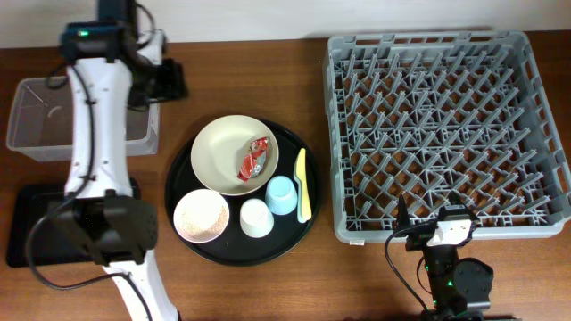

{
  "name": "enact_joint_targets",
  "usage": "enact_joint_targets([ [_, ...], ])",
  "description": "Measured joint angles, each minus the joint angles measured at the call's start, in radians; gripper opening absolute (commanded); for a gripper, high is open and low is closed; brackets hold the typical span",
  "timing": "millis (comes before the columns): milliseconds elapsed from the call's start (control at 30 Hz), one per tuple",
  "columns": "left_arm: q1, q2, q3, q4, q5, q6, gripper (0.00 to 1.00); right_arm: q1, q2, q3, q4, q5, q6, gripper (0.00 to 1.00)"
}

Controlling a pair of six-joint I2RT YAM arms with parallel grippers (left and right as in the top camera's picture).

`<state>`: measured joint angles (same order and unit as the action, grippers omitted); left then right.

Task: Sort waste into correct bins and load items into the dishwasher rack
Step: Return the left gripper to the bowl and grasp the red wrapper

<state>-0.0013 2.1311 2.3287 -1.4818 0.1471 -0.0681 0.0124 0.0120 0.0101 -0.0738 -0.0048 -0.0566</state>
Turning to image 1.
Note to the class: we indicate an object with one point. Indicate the light blue cup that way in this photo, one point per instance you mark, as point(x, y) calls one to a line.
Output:
point(281, 195)

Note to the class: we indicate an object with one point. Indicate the clear plastic waste bin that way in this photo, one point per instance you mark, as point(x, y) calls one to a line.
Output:
point(40, 124)

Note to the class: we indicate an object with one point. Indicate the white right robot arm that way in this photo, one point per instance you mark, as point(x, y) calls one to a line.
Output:
point(460, 288)

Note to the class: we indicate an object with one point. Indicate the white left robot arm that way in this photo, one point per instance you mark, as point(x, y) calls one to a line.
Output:
point(112, 70)

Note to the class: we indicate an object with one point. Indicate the grey dishwasher rack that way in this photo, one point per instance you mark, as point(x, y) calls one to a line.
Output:
point(416, 116)

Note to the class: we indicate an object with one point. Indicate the round black tray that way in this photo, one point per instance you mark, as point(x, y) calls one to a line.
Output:
point(233, 247)

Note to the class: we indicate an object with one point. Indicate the large cream bowl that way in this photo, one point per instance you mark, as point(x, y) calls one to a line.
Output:
point(219, 149)

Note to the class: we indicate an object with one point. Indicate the red snack wrapper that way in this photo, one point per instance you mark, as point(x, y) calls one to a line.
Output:
point(254, 160)

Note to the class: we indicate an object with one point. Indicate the white cup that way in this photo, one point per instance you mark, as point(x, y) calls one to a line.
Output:
point(256, 220)

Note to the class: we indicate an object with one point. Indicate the small pink bowl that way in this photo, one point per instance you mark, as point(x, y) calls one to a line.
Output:
point(201, 216)

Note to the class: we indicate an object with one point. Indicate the rectangular black tray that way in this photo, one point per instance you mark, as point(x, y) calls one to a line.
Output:
point(49, 245)

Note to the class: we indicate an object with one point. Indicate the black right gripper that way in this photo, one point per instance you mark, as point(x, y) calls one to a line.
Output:
point(418, 237)

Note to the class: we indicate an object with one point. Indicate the yellow plastic spoon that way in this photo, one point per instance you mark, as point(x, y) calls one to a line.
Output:
point(304, 212)

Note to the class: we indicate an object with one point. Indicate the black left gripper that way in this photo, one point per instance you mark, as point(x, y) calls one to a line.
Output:
point(172, 85)

